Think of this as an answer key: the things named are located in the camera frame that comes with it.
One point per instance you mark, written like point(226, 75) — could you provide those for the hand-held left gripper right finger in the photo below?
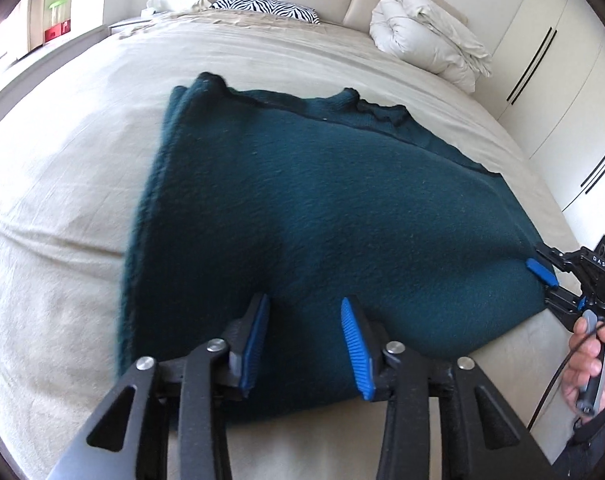
point(357, 350)

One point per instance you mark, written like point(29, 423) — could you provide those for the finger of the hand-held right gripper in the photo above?
point(562, 305)
point(541, 270)

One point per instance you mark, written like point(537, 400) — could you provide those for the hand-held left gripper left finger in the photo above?
point(252, 345)

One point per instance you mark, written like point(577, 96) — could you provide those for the dark green knit sweater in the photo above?
point(322, 220)

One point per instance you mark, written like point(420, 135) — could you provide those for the person's right forearm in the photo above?
point(597, 445)

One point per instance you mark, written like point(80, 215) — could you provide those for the person's right hand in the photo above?
point(582, 360)

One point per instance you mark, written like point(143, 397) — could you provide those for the white wardrobe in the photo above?
point(557, 85)

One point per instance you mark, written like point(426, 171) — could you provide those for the bed with beige sheet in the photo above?
point(67, 210)

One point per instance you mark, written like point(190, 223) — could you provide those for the rolled white duvet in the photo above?
point(422, 35)

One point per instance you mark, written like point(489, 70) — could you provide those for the zebra print pillow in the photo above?
point(267, 9)

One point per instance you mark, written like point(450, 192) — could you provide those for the white nightstand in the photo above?
point(132, 22)

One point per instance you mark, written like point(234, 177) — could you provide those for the beige pillow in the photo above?
point(205, 4)

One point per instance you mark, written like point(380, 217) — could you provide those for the red box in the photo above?
point(57, 30)

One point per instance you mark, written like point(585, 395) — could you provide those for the green lamp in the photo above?
point(56, 7)

